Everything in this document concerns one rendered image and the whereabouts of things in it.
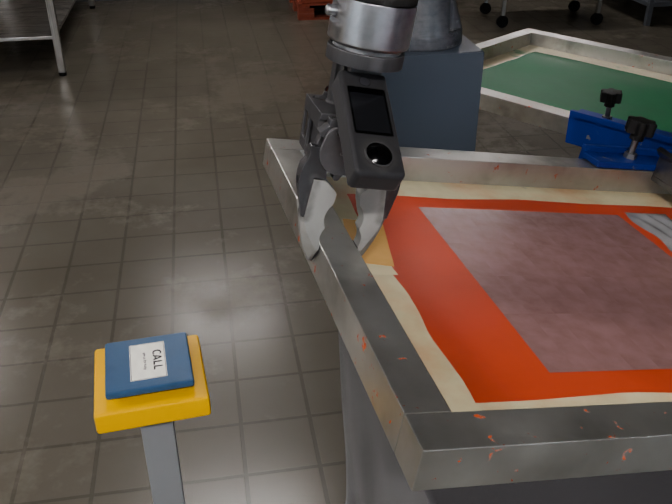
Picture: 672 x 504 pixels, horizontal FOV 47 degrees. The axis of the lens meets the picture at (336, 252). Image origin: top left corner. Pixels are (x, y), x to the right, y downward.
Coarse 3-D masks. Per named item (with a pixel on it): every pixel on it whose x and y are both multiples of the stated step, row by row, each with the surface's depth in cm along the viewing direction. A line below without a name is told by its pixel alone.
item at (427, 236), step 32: (384, 224) 91; (416, 224) 92; (448, 224) 94; (480, 224) 95; (512, 224) 97; (544, 224) 99; (576, 224) 100; (608, 224) 102; (416, 256) 84; (448, 256) 86; (480, 256) 87; (512, 256) 88; (544, 256) 90; (576, 256) 91; (608, 256) 93; (640, 256) 95
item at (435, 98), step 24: (456, 48) 126; (408, 72) 124; (432, 72) 125; (456, 72) 126; (480, 72) 126; (408, 96) 126; (432, 96) 127; (456, 96) 128; (408, 120) 128; (432, 120) 129; (456, 120) 130; (408, 144) 131; (432, 144) 131; (456, 144) 132
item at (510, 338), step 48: (432, 288) 79; (480, 288) 80; (528, 288) 82; (576, 288) 84; (624, 288) 86; (432, 336) 71; (480, 336) 72; (528, 336) 73; (576, 336) 75; (624, 336) 76; (480, 384) 65; (528, 384) 66; (576, 384) 67; (624, 384) 69
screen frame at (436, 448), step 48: (288, 144) 99; (288, 192) 88; (336, 240) 77; (336, 288) 70; (384, 336) 63; (384, 384) 58; (432, 384) 58; (432, 432) 53; (480, 432) 54; (528, 432) 55; (576, 432) 56; (624, 432) 57; (432, 480) 53; (480, 480) 54; (528, 480) 56
